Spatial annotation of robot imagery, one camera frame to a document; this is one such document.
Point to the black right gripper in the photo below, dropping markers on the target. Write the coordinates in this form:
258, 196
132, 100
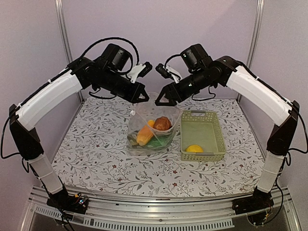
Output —
168, 89

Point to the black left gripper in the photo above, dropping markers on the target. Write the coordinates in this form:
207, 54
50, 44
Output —
133, 97

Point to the brown toy potato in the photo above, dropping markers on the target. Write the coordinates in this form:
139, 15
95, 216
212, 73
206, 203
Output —
162, 124

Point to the clear pink zip top bag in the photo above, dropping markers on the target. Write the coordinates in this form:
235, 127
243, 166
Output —
142, 113

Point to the orange yellow toy mango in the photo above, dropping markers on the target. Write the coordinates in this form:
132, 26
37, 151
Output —
145, 134

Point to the green yellow toy avocado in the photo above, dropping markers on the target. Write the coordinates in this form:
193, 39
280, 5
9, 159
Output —
132, 139

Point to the green white toy bok choy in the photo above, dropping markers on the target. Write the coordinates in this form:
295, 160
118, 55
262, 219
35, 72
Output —
159, 141

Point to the yellow toy lemon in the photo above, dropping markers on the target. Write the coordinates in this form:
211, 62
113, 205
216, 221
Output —
194, 149

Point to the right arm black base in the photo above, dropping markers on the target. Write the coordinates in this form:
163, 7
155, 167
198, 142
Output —
258, 207

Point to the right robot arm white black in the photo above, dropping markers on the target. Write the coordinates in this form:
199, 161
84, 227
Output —
228, 72

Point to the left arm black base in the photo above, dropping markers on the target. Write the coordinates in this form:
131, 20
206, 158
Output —
63, 201

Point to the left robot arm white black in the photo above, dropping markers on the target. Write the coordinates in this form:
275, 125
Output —
105, 72

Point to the beige perforated plastic basket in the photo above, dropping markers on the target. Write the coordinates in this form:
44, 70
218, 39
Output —
201, 128

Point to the floral patterned table mat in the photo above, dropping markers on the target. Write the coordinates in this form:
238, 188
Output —
93, 155

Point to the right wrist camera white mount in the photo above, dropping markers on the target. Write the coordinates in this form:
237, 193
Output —
168, 72

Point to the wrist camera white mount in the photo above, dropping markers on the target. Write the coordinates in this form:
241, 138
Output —
168, 72
139, 70

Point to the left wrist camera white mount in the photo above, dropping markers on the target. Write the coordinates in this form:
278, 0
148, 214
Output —
139, 70

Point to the left aluminium frame post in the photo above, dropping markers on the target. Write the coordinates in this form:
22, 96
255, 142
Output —
63, 31

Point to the aluminium frame post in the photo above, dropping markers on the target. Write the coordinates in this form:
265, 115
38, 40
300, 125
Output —
63, 31
256, 32

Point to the front aluminium rail frame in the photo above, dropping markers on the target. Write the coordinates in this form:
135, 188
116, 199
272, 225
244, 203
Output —
120, 212

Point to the right aluminium frame post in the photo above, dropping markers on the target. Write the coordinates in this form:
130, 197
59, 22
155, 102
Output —
256, 32

